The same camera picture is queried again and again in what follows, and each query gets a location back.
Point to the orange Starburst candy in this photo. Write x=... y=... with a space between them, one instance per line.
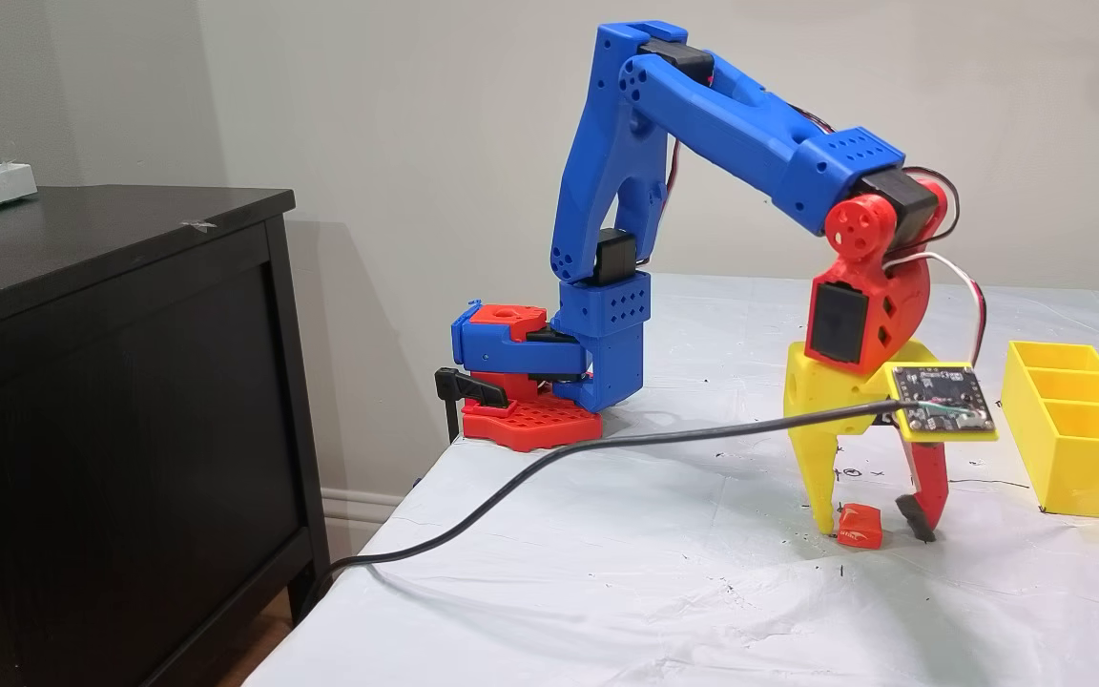
x=860 y=530

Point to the yellow three-compartment box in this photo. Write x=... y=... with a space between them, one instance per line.
x=1093 y=468

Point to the white table cover sheet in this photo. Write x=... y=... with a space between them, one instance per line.
x=607 y=592

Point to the black table clamp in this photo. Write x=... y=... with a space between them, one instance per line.
x=464 y=386

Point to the white baseboard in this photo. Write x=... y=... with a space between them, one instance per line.
x=349 y=510

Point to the black wooden dresser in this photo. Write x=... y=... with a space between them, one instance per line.
x=130 y=429

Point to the camera board on yellow mount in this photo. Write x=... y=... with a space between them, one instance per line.
x=941 y=391

